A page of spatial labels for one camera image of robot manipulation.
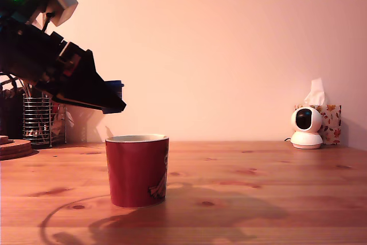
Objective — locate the blue coffee capsule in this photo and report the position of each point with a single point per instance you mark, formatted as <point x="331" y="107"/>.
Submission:
<point x="119" y="90"/>

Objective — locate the red coffee mug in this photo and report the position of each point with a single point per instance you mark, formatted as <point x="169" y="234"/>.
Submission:
<point x="134" y="170"/>

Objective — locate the crumpled white paper packet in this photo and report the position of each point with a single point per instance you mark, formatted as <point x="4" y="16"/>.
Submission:
<point x="61" y="126"/>

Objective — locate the round cork trivet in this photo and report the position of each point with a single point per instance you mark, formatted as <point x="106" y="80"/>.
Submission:
<point x="14" y="157"/>
<point x="17" y="143"/>
<point x="20" y="151"/>

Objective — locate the square cork coaster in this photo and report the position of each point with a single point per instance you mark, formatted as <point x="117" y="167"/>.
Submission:
<point x="7" y="142"/>
<point x="3" y="138"/>

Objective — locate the white tissue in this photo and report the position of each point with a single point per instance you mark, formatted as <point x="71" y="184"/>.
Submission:
<point x="315" y="93"/>

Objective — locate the leaf print tissue box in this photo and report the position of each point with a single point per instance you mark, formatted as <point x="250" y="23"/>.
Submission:
<point x="332" y="124"/>

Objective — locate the small white round camera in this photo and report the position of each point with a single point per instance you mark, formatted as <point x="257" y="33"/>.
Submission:
<point x="305" y="140"/>

